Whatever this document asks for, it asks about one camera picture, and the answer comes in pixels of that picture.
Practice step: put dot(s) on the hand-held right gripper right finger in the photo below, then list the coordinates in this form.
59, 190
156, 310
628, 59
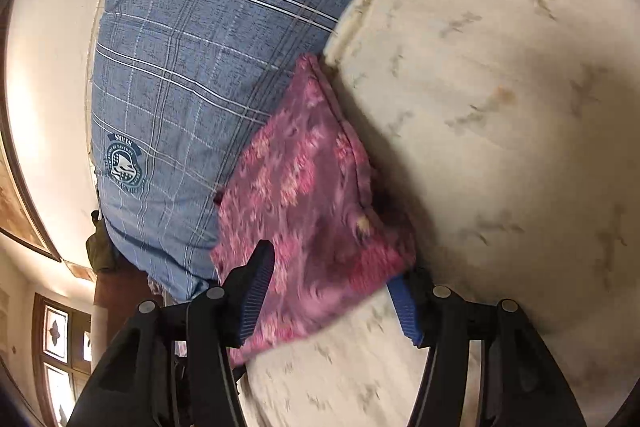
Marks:
407, 312

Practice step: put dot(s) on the wooden framed wall picture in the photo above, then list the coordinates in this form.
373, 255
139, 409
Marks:
22, 212

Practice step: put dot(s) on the brown wooden headboard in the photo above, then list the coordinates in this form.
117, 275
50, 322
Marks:
120, 302

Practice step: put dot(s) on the wooden framed window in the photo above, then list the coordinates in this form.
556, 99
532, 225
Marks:
57, 357

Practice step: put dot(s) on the purple floral shirt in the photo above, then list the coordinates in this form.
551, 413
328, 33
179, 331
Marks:
310, 207

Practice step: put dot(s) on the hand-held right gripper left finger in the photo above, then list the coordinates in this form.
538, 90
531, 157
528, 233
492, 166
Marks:
256, 302

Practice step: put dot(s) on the olive green cloth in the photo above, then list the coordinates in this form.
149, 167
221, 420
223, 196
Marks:
101, 247

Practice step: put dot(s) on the white leaf-print bed sheet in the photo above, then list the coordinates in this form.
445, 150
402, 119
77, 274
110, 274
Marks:
500, 107

